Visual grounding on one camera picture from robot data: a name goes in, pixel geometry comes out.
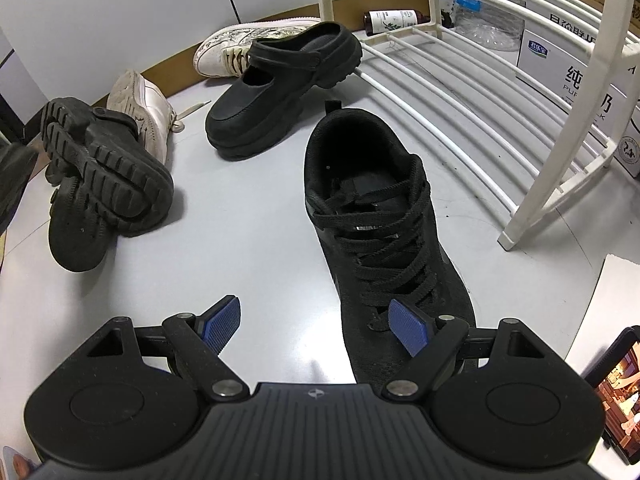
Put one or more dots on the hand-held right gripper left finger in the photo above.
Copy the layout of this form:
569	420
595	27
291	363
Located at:
222	322

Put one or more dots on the clear plastic water bottle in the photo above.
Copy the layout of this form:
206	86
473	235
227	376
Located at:
480	20

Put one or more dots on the white paper sheet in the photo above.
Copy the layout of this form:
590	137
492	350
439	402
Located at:
610	300

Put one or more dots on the white carton with blue logo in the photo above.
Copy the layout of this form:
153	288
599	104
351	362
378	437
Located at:
555	75

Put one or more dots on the black smartphone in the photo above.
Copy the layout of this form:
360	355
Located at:
620	400

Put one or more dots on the grey base cabinet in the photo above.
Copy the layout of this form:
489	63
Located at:
125	10

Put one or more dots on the brown glass bottle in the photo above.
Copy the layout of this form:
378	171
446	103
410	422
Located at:
395	20

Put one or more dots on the black lace-up sneaker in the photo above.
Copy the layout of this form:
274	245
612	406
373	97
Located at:
380	240

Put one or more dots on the white printed sneaker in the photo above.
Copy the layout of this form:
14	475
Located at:
220	50
145	105

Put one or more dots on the white box with round logo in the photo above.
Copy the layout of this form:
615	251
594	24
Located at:
629	150

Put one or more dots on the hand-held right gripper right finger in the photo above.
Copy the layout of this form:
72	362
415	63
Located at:
407	327

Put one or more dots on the white cardboard box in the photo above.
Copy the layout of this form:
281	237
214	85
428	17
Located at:
560	15

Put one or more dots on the black chunky clog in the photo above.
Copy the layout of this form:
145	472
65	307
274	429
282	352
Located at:
115	175
250	120

